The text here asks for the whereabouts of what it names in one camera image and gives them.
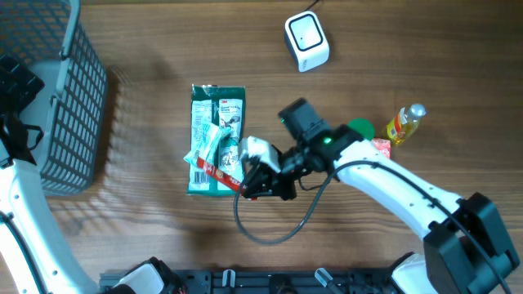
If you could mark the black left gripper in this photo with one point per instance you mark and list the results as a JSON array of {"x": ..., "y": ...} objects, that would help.
[{"x": 9, "y": 83}]

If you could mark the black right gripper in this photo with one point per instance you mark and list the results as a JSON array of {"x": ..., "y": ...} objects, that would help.
[{"x": 265, "y": 176}]

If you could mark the red stick sachet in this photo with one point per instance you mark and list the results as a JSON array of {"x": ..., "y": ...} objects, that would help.
[{"x": 219, "y": 175}]

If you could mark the green white gloves packet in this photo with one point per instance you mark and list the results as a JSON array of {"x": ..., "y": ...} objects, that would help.
[{"x": 223, "y": 106}]

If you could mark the green lid round jar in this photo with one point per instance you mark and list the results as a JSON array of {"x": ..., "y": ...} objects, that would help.
[{"x": 363, "y": 126}]

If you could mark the yellow oil bottle silver cap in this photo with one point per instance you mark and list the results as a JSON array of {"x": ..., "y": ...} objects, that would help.
[{"x": 404, "y": 124}]

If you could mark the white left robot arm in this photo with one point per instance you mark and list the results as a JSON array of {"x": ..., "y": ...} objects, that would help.
[{"x": 32, "y": 245}]

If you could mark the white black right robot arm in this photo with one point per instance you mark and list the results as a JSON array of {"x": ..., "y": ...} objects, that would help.
[{"x": 466, "y": 246}]

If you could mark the white barcode scanner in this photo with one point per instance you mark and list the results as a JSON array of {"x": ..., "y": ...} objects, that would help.
[{"x": 306, "y": 41}]

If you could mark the grey plastic mesh basket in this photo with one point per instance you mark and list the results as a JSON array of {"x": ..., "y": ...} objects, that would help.
[{"x": 47, "y": 38}]

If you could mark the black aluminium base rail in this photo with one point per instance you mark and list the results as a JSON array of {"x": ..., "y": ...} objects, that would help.
[{"x": 354, "y": 281}]

